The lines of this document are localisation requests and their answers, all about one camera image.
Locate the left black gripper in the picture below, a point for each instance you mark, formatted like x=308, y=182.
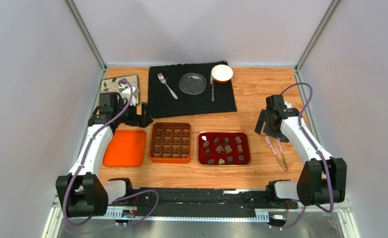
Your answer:
x=142, y=121

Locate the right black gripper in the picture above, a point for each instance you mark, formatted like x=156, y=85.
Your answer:
x=269, y=125

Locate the pink handled metal tongs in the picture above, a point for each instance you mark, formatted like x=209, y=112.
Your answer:
x=279, y=156

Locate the orange chocolate box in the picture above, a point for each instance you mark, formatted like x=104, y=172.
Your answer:
x=170, y=143

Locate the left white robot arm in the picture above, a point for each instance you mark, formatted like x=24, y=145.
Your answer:
x=80, y=192

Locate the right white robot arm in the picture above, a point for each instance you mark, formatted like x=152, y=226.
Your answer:
x=323, y=177

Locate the rectangular milk chocolate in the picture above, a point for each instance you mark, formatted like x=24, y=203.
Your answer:
x=238, y=140

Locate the square milk chocolate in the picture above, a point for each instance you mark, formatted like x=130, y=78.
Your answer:
x=228, y=149

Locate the brown leaf chocolate centre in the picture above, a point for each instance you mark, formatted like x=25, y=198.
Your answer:
x=219, y=149

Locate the light leaf chocolate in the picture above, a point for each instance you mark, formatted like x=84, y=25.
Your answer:
x=206, y=144

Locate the orange tin lid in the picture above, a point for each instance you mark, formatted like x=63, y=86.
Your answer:
x=126, y=149

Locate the floral square plate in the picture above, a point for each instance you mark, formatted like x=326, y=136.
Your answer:
x=112, y=84

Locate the black cloth mat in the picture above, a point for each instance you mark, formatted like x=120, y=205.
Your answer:
x=161, y=103

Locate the silver fork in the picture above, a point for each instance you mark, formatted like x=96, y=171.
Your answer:
x=163, y=81

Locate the red lacquer tray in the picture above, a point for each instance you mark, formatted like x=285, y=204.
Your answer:
x=240, y=156

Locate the clear glass plate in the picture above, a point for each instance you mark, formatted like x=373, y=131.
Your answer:
x=192, y=84

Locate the white orange bowl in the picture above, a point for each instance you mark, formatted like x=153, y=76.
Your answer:
x=221, y=73

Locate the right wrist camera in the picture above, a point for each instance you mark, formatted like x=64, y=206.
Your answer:
x=288, y=105

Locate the dark handled knife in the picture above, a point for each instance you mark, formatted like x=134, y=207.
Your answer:
x=212, y=92

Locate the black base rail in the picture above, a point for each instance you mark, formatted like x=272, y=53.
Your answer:
x=200, y=204

